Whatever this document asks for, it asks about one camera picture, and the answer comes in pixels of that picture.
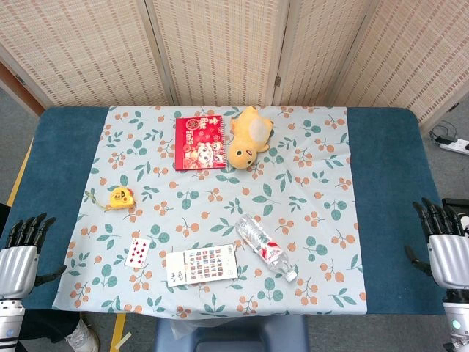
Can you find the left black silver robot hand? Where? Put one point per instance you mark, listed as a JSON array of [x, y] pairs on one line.
[[18, 271]]

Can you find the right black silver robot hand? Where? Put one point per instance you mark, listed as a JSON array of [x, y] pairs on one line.
[[448, 260]]

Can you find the yellow tape measure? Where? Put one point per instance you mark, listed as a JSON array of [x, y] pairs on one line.
[[121, 198]]

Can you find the white and black sneaker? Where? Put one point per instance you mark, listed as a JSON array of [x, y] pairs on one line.
[[466, 224]]

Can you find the black box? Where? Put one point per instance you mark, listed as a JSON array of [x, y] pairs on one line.
[[456, 204]]

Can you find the black trouser leg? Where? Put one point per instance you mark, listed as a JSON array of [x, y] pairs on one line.
[[47, 326]]

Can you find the plain white sneaker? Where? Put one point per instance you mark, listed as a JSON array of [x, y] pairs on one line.
[[82, 339]]

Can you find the white power strip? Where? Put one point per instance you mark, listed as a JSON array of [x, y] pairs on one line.
[[456, 146]]

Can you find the ten of diamonds card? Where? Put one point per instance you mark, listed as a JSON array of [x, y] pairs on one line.
[[137, 252]]

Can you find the colourful pattern card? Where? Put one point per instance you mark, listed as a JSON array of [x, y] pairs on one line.
[[205, 264]]

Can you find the clear plastic water bottle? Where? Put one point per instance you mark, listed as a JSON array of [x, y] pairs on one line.
[[262, 243]]

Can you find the red spiral desk calendar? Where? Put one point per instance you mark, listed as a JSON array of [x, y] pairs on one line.
[[199, 144]]

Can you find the floral printed tablecloth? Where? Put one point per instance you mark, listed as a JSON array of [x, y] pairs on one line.
[[227, 198]]

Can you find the yellow plush toy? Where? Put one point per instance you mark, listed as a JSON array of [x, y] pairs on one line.
[[245, 146]]

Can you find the woven folding screen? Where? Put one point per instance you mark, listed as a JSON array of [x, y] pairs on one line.
[[220, 47]]

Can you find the brown wooden door frame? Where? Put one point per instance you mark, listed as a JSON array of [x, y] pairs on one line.
[[20, 86]]

